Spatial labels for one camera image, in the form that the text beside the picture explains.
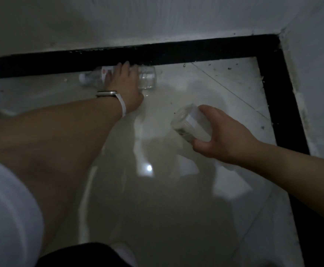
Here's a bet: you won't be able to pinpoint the clear plastic bottle red label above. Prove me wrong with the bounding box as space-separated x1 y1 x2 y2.
170 103 213 144
79 65 157 90

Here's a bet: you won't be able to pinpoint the person's left hand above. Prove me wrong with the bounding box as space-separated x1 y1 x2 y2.
104 61 145 114

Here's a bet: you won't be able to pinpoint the black baseboard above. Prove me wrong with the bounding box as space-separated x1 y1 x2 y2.
0 34 324 267

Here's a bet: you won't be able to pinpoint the smartwatch with white band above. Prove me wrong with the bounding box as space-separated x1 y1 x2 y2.
96 90 127 118

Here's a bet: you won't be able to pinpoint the black trousers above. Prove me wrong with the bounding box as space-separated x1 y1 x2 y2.
36 242 133 267

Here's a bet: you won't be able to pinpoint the person's right forearm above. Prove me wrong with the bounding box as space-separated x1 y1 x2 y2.
244 141 324 230

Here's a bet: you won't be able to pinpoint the person's left forearm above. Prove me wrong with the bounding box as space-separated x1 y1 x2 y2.
0 96 123 253

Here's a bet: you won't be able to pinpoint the white left sneaker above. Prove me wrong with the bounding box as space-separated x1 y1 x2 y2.
111 241 139 267

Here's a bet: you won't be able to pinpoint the person's right hand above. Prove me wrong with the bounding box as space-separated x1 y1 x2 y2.
192 105 260 167

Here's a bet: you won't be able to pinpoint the white shirt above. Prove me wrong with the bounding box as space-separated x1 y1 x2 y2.
0 155 45 267

